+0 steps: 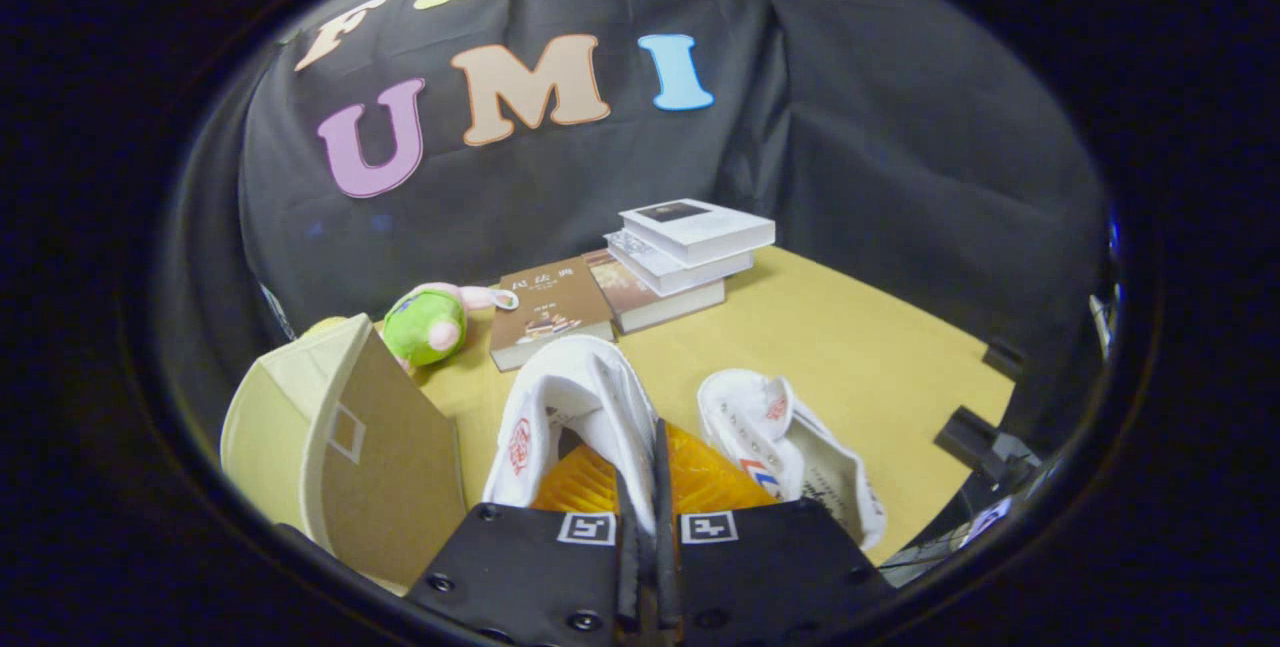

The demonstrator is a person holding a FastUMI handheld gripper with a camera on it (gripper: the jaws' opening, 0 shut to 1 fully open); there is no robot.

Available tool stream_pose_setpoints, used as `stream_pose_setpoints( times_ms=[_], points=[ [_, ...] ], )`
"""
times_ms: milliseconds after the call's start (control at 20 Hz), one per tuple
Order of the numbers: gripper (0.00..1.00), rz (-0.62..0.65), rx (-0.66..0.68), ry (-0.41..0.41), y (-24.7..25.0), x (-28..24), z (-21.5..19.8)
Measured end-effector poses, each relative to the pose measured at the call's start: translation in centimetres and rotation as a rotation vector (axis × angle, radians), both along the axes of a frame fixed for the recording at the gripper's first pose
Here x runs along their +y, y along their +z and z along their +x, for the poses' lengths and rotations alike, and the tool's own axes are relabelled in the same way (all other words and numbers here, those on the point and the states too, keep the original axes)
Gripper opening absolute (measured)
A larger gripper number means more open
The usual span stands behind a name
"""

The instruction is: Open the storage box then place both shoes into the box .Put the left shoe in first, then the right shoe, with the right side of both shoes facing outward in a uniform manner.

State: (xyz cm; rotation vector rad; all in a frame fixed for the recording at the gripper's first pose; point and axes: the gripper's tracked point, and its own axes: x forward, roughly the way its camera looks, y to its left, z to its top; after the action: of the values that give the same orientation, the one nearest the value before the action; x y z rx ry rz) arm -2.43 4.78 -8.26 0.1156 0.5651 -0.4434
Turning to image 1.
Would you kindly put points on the beige fabric storage box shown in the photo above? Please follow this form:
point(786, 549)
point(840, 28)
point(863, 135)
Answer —
point(340, 447)

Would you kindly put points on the black backdrop cloth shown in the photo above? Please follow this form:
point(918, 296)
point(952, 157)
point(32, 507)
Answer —
point(560, 177)

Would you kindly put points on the brown photo cover book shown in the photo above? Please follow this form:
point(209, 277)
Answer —
point(640, 299)

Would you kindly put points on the green pink plush toy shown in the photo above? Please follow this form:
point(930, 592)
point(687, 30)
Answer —
point(425, 327)

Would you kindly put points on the white shoe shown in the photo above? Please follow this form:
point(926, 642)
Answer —
point(790, 447)
point(585, 397)

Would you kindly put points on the white grey book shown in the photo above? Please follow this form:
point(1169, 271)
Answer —
point(670, 269)

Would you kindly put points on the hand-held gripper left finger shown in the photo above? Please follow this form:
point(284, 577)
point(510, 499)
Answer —
point(630, 537)

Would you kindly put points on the black table clamp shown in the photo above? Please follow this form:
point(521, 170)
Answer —
point(1003, 357)
point(975, 442)

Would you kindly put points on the white book dark label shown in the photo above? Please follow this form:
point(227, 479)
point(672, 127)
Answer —
point(700, 227)

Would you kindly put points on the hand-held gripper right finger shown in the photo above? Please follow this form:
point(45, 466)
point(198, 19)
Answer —
point(664, 487)

